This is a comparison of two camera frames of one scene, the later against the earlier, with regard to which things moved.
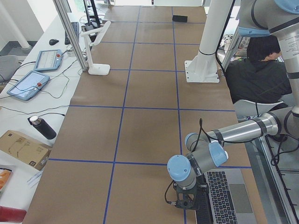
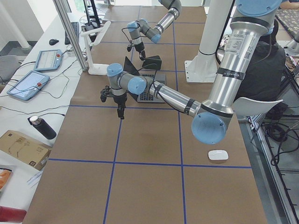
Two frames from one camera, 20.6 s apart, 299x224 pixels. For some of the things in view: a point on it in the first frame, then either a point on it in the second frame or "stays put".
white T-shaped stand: (96, 69) stays put
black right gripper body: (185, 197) → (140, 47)
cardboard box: (25, 149) stays put
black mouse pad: (180, 18) → (153, 62)
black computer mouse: (52, 42) stays put
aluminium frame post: (69, 29) stays put
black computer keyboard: (75, 25) stays put
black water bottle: (43, 126) stays put
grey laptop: (226, 200) → (149, 96)
